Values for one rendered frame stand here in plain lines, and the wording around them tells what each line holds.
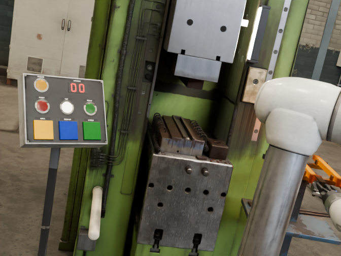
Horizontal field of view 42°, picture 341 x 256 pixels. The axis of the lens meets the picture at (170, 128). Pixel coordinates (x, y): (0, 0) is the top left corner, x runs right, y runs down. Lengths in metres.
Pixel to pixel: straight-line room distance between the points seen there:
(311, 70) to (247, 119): 6.75
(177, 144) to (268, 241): 1.01
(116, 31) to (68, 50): 5.23
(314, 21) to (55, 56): 4.71
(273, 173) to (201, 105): 1.46
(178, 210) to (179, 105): 0.66
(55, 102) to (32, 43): 5.55
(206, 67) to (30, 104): 0.77
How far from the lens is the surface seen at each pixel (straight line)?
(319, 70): 9.00
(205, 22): 1.98
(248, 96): 2.19
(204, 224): 2.16
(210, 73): 2.00
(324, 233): 2.14
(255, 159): 2.32
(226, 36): 2.00
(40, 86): 1.82
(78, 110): 1.85
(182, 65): 1.97
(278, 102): 1.09
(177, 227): 2.15
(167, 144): 2.04
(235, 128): 2.23
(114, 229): 2.35
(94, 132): 1.85
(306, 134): 1.08
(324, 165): 2.16
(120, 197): 2.28
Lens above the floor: 1.52
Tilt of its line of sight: 14 degrees down
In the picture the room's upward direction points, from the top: 11 degrees clockwise
